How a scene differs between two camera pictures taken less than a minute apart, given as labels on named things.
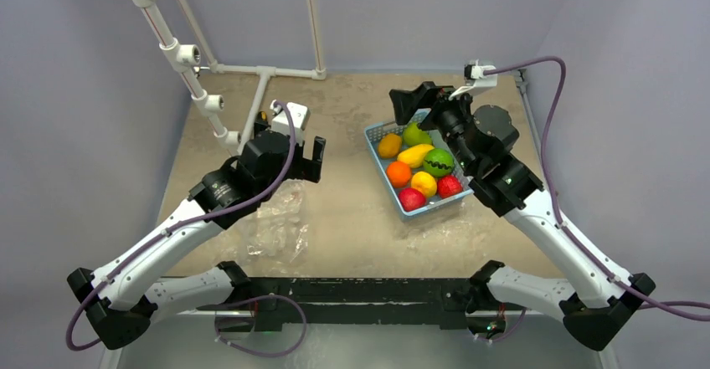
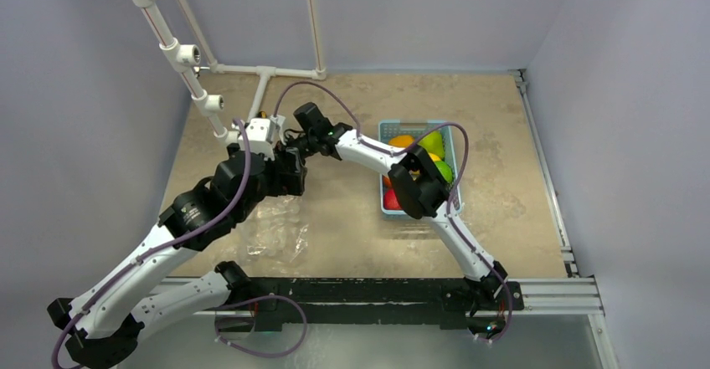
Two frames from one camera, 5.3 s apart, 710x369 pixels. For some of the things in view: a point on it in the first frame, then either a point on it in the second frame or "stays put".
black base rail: (281, 302) stays put
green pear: (414, 135) to (433, 142)
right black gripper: (431, 103) to (310, 144)
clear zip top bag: (279, 234) stays put
